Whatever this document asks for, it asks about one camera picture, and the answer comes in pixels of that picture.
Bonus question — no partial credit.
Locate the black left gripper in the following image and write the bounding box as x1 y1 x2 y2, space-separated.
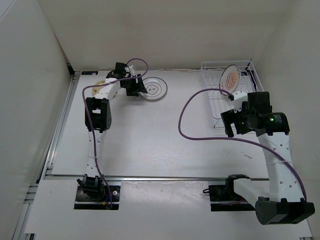
122 74 148 97

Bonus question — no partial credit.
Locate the green rimmed white plate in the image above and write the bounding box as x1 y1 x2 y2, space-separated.
139 77 168 102

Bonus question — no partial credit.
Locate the orange sunburst plate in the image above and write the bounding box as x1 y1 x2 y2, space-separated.
219 64 241 93

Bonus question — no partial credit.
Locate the beige plate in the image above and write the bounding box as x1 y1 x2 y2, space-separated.
91 80 121 100

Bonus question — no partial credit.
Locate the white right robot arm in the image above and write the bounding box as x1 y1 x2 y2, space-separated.
221 91 315 225

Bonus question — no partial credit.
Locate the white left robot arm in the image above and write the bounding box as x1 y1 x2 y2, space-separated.
77 62 147 201

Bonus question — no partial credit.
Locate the black label sticker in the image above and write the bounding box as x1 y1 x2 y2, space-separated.
81 71 99 76

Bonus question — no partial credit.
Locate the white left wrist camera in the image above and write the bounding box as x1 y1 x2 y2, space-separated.
126 65 136 75

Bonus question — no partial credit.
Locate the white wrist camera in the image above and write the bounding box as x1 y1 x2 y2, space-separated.
231 90 248 113
126 65 136 75

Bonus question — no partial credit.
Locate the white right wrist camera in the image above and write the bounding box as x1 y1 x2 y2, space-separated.
231 90 248 113

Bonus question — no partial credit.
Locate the white wire dish rack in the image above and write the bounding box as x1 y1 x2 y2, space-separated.
200 60 264 132

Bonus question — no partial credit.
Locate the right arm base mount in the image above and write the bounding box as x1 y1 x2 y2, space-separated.
202 180 255 212

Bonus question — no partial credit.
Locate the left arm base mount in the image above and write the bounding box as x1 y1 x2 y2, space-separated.
73 185 121 211

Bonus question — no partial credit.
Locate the aluminium frame rail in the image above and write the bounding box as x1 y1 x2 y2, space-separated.
12 74 313 240

